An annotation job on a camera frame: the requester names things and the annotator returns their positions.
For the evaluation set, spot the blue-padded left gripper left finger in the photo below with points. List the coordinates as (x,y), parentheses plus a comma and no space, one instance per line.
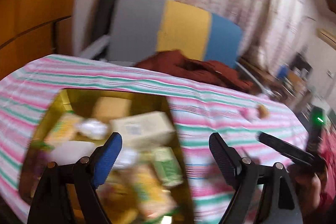
(51,203)

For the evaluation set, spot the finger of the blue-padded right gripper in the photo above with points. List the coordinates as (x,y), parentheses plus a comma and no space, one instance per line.
(278,202)

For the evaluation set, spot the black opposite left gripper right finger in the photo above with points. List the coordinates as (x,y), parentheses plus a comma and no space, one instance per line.
(283,147)

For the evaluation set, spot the white foam sponge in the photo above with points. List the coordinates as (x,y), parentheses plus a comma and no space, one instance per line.
(70,152)

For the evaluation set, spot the yellow sponge block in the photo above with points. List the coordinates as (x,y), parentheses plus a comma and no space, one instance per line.
(109,108)

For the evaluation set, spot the small green white box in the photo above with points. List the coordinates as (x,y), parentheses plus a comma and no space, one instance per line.
(167,167)

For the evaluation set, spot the green snack packet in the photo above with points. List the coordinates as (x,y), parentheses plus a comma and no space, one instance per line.
(64,129)

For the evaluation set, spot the person's right hand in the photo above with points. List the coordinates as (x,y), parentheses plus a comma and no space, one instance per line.
(308,186)

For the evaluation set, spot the pink hair roller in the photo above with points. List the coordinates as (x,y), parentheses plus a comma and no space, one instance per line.
(250,114)

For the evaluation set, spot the cluttered wooden desk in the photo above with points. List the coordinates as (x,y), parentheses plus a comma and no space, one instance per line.
(290,90)

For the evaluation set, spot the blue round container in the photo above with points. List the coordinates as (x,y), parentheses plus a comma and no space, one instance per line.
(283,71)

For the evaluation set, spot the white crumpled plastic ball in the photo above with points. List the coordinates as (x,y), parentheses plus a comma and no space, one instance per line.
(93,129)

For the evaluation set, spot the gold storage box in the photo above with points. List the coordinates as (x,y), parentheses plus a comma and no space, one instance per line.
(81,102)

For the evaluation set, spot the yellow rice cracker packet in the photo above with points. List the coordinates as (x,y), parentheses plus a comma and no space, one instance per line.
(153,199)

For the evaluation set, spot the striped pink green bedsheet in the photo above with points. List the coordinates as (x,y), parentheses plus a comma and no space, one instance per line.
(198,110)

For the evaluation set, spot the cream rectangular carton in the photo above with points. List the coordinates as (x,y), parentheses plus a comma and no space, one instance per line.
(144,130)

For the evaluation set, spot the dark red jacket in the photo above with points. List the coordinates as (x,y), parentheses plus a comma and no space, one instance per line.
(212,72)

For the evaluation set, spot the wooden wardrobe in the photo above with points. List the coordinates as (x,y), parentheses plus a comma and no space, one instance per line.
(26,30)

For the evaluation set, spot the grey yellow blue headboard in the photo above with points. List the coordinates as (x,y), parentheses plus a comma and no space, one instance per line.
(140,28)

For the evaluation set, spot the wall air conditioner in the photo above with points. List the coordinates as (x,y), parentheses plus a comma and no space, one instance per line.
(327,37)

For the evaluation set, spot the black padded chair post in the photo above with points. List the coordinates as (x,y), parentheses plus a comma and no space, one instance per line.
(102,19)

